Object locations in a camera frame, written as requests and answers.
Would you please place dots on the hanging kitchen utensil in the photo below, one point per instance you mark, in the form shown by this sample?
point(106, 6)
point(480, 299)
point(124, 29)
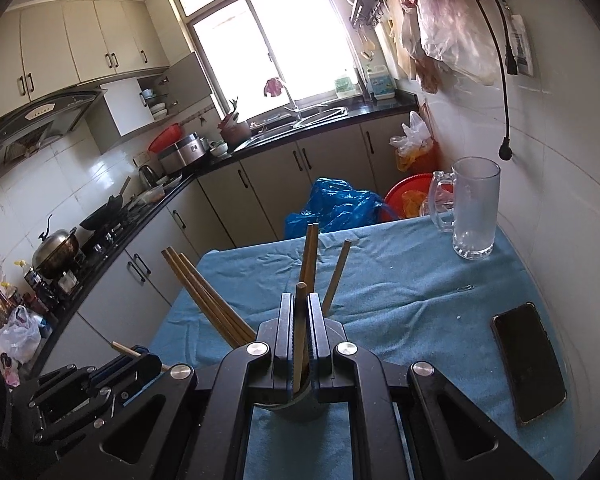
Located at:
point(366, 45)

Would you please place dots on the steel kettle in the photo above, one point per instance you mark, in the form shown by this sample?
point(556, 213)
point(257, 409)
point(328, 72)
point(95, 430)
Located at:
point(149, 176)

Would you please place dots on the white plastic bag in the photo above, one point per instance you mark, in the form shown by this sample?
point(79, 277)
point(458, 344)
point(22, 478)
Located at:
point(17, 332)

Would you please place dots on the red plastic basin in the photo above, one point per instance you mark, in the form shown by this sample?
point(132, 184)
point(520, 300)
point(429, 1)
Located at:
point(410, 185)

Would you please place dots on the steel pot with lid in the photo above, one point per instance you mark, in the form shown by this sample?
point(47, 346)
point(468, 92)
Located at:
point(55, 250)

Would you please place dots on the black wok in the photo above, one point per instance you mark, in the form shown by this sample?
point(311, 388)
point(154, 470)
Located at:
point(102, 215)

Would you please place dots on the cream upper cabinets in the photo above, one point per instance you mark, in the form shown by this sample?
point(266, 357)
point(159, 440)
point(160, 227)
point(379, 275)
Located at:
point(80, 45)

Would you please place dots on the black countertop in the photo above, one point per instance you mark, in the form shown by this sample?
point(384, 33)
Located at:
point(205, 165)

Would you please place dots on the red plastic colander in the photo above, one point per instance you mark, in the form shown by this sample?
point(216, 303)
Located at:
point(165, 137)

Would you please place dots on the steel sink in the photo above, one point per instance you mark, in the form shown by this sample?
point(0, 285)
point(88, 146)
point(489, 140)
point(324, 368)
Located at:
point(300, 120)

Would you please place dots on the steel rice cooker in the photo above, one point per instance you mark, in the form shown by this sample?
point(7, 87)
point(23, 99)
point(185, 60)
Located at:
point(185, 152)

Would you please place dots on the steel faucet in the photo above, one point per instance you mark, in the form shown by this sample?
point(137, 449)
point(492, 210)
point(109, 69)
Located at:
point(292, 102)

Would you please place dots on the gas stove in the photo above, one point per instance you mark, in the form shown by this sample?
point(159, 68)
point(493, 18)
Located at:
point(115, 232)

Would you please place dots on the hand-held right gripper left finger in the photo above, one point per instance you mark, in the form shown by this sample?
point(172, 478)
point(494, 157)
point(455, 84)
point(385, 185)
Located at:
point(290, 357)

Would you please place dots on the blue and white soap container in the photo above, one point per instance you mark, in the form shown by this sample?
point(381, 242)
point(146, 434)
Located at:
point(380, 82)

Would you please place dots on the cream cabinets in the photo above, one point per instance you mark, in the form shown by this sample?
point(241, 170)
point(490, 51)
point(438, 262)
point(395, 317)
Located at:
point(80, 45)
point(260, 185)

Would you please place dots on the black wall rack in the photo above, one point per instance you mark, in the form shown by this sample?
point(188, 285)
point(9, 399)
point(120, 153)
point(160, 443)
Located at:
point(367, 7)

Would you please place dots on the glass beer mug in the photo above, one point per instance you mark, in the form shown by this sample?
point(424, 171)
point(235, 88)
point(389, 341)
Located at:
point(472, 210)

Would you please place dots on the steel range hood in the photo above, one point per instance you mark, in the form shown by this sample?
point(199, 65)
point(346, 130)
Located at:
point(35, 120)

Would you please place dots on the open cabinet door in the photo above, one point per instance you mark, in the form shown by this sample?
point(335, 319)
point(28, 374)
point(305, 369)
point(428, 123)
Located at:
point(190, 80)

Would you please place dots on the blue plastic bag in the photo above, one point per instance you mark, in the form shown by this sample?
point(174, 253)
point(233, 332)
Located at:
point(335, 205)

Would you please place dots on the bunch of hanging plastic bags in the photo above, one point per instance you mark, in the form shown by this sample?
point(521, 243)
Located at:
point(445, 25)

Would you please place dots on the black smartphone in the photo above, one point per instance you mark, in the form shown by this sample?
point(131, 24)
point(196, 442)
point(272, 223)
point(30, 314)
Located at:
point(527, 360)

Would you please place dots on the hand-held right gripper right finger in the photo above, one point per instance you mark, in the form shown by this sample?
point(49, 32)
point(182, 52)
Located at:
point(312, 360)

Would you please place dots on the clear bag with orange contents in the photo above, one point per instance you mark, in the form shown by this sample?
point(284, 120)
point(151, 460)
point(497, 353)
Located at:
point(425, 202)

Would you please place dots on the bundle of wooden chopsticks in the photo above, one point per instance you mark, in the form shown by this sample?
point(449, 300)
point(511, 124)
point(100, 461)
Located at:
point(205, 292)

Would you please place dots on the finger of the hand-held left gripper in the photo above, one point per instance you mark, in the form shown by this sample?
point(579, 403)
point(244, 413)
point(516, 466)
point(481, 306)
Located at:
point(80, 372)
point(130, 375)

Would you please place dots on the kitchen window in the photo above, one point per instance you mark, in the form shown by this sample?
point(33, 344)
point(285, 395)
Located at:
point(290, 35)

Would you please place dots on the small food bowls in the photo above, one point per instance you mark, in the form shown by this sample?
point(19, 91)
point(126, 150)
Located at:
point(152, 192)

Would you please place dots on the condiment bottles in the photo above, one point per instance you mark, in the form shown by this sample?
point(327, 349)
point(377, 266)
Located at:
point(35, 300)

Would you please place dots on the metal paper clip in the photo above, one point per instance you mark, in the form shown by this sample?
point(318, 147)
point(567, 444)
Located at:
point(466, 288)

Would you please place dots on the small white bowl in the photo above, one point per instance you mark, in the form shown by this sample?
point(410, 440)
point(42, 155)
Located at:
point(218, 149)

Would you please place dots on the stacked dishes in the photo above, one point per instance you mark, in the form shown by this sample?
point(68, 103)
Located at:
point(155, 105)

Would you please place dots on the brown utensil pot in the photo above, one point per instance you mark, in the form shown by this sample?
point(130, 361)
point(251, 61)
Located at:
point(235, 127)

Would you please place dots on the cream lower cabinets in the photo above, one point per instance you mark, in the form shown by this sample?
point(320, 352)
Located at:
point(260, 185)

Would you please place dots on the single wooden chopstick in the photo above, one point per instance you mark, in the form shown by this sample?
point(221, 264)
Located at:
point(122, 347)
point(300, 320)

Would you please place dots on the dark grey cup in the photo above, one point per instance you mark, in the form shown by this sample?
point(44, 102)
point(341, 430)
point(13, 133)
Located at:
point(297, 407)

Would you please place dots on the blue towel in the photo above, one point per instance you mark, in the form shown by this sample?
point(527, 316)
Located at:
point(405, 310)

